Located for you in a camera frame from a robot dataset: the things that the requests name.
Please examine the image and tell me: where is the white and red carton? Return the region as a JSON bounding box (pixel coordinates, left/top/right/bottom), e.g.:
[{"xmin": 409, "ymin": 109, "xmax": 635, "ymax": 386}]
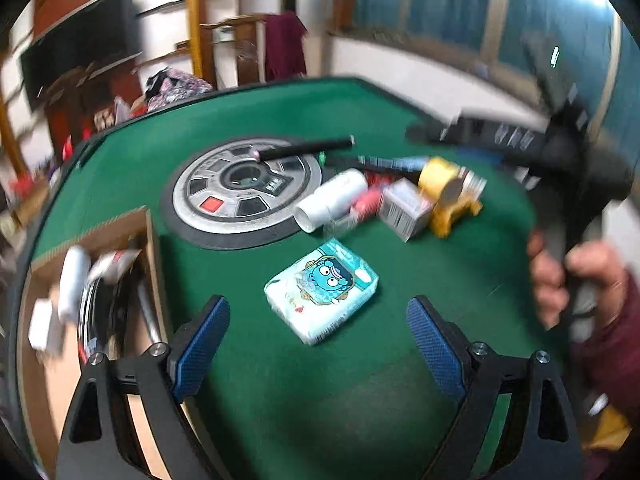
[{"xmin": 377, "ymin": 178, "xmax": 435, "ymax": 243}]

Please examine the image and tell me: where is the person's right hand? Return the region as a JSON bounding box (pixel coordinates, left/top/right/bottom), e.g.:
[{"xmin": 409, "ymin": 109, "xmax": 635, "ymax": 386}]
[{"xmin": 527, "ymin": 232, "xmax": 632, "ymax": 332}]

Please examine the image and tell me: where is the wooden shelf unit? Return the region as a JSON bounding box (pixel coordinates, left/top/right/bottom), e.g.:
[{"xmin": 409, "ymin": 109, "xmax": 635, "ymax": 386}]
[{"xmin": 130, "ymin": 0, "xmax": 241, "ymax": 91}]

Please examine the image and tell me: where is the person's right forearm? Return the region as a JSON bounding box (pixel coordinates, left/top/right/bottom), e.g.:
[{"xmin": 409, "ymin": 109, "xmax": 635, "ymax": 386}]
[{"xmin": 570, "ymin": 270, "xmax": 640, "ymax": 461}]

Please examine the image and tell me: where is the small red item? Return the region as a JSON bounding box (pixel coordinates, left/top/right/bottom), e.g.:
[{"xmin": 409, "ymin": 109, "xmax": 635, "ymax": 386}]
[{"xmin": 350, "ymin": 187, "xmax": 386, "ymax": 221}]

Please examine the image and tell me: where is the maroon cloth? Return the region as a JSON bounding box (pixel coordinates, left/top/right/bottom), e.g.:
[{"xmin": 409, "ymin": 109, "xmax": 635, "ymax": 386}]
[{"xmin": 262, "ymin": 11, "xmax": 308, "ymax": 81}]

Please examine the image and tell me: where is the black television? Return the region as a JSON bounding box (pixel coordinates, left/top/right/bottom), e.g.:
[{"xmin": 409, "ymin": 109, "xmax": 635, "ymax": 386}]
[{"xmin": 20, "ymin": 0, "xmax": 146, "ymax": 111}]

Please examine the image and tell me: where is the grey metal rod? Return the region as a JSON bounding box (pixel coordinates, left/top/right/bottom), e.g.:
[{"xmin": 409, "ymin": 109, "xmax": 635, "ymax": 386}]
[{"xmin": 136, "ymin": 280, "xmax": 163, "ymax": 343}]

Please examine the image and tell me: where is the cardboard box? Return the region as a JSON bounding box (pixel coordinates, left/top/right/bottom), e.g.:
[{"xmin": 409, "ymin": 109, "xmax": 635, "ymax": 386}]
[{"xmin": 20, "ymin": 207, "xmax": 201, "ymax": 480}]

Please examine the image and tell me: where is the yellow cloth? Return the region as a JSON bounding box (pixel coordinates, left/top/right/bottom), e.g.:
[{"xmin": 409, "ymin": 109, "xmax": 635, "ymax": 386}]
[{"xmin": 589, "ymin": 394, "xmax": 632, "ymax": 452}]

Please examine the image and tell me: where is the black cable coil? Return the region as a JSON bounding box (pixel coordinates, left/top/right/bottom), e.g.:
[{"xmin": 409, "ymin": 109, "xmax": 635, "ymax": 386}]
[{"xmin": 75, "ymin": 275, "xmax": 146, "ymax": 361}]

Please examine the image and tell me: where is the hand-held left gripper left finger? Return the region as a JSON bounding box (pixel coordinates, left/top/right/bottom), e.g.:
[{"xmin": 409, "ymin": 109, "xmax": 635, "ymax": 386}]
[{"xmin": 56, "ymin": 295, "xmax": 232, "ymax": 480}]

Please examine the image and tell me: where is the black pen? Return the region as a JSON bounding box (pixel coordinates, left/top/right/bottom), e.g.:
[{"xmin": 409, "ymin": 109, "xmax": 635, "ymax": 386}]
[{"xmin": 255, "ymin": 135, "xmax": 357, "ymax": 162}]

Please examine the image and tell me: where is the carved wooden chair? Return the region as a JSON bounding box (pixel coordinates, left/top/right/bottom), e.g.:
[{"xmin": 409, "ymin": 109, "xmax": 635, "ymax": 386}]
[{"xmin": 200, "ymin": 12, "xmax": 281, "ymax": 88}]

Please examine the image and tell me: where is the floral cloth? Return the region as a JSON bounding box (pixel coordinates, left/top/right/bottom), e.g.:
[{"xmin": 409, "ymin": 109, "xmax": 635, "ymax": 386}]
[{"xmin": 145, "ymin": 67, "xmax": 216, "ymax": 111}]

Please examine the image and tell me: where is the blue and white tube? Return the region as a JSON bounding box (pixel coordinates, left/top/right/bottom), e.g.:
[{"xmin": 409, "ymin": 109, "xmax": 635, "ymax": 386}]
[{"xmin": 356, "ymin": 155, "xmax": 433, "ymax": 172}]

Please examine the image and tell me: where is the small white box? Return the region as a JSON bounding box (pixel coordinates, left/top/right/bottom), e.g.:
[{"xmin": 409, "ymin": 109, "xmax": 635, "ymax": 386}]
[{"xmin": 27, "ymin": 299, "xmax": 66, "ymax": 353}]

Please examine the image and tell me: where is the cartoon print tissue packet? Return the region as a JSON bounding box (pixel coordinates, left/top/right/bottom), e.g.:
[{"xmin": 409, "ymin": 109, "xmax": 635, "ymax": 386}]
[{"xmin": 264, "ymin": 239, "xmax": 380, "ymax": 347}]

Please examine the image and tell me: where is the white pill bottle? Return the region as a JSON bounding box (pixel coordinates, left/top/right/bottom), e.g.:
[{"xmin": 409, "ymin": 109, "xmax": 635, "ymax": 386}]
[{"xmin": 292, "ymin": 167, "xmax": 370, "ymax": 233}]

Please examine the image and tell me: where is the wooden frame window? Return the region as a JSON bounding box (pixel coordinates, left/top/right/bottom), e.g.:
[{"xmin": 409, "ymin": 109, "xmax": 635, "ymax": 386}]
[{"xmin": 345, "ymin": 0, "xmax": 621, "ymax": 126}]

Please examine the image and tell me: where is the round table control panel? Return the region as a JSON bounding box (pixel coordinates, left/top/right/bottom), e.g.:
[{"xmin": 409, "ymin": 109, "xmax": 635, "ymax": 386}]
[{"xmin": 161, "ymin": 134, "xmax": 325, "ymax": 252}]

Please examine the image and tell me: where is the white and red packet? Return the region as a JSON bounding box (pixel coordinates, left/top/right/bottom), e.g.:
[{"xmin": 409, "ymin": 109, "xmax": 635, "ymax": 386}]
[{"xmin": 87, "ymin": 249, "xmax": 143, "ymax": 281}]

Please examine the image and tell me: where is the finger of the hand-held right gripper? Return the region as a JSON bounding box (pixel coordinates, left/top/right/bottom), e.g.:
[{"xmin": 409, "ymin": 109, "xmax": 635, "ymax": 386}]
[
  {"xmin": 457, "ymin": 146, "xmax": 543, "ymax": 188},
  {"xmin": 406, "ymin": 116, "xmax": 551, "ymax": 153}
]

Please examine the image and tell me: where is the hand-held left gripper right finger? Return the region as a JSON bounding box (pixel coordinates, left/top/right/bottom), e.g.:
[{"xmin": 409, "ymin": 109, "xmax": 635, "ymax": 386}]
[{"xmin": 406, "ymin": 295, "xmax": 586, "ymax": 480}]

